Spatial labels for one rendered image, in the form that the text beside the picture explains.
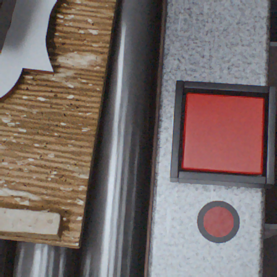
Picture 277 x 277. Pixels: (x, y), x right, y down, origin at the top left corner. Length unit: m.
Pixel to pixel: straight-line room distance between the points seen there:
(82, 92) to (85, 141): 0.04
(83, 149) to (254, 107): 0.13
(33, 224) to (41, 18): 0.15
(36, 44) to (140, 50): 0.08
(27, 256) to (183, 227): 0.12
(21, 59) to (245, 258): 0.22
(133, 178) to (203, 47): 0.12
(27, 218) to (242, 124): 0.17
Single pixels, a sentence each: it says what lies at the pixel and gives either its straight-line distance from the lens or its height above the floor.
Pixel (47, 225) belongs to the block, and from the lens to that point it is 0.50.
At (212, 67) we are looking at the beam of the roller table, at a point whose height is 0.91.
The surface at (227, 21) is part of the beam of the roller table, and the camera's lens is 0.59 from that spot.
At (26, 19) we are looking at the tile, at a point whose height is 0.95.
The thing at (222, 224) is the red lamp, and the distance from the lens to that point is 0.54.
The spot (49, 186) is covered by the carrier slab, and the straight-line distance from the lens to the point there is 0.53.
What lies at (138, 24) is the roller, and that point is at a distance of 0.58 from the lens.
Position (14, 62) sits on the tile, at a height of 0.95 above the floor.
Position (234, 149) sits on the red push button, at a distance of 0.54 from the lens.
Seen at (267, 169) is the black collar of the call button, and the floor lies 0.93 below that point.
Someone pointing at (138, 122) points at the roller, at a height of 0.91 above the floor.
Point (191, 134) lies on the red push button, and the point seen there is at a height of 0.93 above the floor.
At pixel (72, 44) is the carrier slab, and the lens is 0.56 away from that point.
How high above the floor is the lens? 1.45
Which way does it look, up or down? 75 degrees down
